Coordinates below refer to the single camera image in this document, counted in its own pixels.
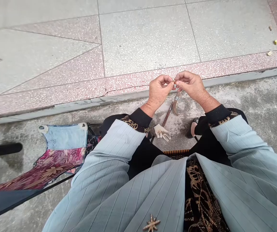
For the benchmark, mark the person's left hand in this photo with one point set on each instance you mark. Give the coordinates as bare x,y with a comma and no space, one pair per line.
156,90

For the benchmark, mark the person's right hand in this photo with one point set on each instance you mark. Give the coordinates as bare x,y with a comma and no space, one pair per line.
194,87

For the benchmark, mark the white glove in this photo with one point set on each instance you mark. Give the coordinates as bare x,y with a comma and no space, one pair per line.
161,131

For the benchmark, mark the woven stool seat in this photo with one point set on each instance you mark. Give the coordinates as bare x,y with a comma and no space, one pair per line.
175,153

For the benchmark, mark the person's legs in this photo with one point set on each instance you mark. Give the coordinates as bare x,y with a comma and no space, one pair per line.
140,154

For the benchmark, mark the person's body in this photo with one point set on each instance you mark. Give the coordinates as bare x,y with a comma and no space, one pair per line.
172,200

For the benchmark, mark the floral fabric folding chair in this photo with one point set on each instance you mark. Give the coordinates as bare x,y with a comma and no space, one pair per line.
56,159

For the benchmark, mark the black tube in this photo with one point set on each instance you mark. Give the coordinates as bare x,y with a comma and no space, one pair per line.
0,150

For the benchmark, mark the dark blue sheet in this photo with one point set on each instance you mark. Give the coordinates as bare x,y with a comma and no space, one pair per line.
5,203

